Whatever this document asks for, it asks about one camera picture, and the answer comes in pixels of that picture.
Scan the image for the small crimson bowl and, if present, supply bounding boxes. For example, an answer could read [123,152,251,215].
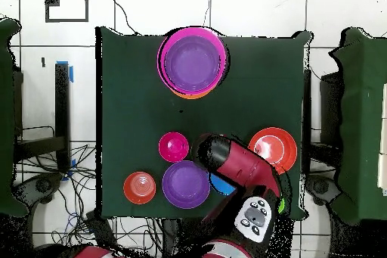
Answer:
[157,131,190,163]

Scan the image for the purple bowl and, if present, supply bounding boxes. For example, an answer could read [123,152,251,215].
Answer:
[162,160,212,210]
[164,35,221,92]

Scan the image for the blue bowl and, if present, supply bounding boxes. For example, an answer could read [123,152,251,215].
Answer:
[209,172,237,196]

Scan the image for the pink bowl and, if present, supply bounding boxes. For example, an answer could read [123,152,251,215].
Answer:
[156,26,228,95]

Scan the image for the dark green tablecloth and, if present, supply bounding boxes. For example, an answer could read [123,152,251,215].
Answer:
[94,26,314,221]

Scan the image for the small red-orange bowl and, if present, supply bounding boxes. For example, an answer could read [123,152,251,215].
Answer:
[122,171,157,205]

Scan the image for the large red-orange bowl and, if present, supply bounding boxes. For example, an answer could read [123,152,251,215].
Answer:
[247,126,299,176]

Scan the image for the blue tape strip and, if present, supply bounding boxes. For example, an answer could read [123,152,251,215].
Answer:
[55,60,75,83]

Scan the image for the black bench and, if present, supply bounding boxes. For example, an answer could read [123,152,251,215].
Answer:
[13,62,71,174]

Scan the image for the black power brick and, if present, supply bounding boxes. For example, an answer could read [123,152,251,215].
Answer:
[85,210,118,245]

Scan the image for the green cloth side table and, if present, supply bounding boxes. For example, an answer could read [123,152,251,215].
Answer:
[329,26,387,225]
[0,17,29,219]

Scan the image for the white box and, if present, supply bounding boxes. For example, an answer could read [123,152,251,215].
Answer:
[376,82,387,197]

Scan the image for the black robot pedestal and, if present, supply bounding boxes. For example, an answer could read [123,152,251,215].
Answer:
[161,218,182,258]

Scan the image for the tangle of cables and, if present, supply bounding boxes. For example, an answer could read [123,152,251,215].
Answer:
[13,126,161,256]

